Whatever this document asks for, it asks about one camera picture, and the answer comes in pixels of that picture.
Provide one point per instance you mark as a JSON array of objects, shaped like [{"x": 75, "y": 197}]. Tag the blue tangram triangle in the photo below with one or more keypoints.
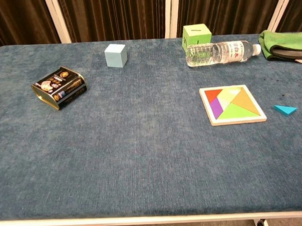
[{"x": 286, "y": 109}]

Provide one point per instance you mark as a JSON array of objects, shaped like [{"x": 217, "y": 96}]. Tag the red tangram triangle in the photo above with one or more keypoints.
[{"x": 212, "y": 94}]

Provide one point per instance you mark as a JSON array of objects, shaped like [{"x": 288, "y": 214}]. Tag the purple tangram parallelogram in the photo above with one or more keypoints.
[{"x": 216, "y": 108}]

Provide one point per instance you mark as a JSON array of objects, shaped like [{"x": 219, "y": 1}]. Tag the pale yellow tangram square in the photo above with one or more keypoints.
[{"x": 226, "y": 97}]

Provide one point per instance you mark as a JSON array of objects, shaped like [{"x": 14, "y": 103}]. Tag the green tangram triangle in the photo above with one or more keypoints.
[{"x": 235, "y": 113}]

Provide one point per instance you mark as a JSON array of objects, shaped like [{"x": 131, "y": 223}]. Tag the white wooden tangram tray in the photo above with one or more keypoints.
[{"x": 237, "y": 121}]

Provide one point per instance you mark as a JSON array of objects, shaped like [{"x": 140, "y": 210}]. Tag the orange tangram triangle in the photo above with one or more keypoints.
[{"x": 245, "y": 102}]

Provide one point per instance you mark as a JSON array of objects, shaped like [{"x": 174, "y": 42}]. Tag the blue fabric table cover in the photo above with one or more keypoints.
[{"x": 142, "y": 148}]

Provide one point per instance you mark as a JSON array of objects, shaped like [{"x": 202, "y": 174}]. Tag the light blue foam cube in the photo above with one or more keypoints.
[{"x": 115, "y": 55}]

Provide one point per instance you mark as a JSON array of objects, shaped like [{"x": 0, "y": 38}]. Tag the green foam cube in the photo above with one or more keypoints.
[{"x": 196, "y": 34}]

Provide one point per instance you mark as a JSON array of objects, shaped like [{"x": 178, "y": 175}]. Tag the clear plastic water bottle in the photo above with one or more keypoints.
[{"x": 221, "y": 53}]

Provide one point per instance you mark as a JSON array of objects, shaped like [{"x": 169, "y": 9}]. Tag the black gold tin box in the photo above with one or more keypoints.
[{"x": 59, "y": 87}]

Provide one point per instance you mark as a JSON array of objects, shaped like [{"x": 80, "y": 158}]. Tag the green microfiber cloth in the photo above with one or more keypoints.
[{"x": 273, "y": 40}]

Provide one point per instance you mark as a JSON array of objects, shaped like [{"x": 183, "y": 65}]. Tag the black caster wheel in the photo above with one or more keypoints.
[{"x": 261, "y": 224}]

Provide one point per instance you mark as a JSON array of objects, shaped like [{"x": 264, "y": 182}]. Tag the white partition post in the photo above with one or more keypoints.
[
  {"x": 280, "y": 9},
  {"x": 171, "y": 14},
  {"x": 59, "y": 22}
]

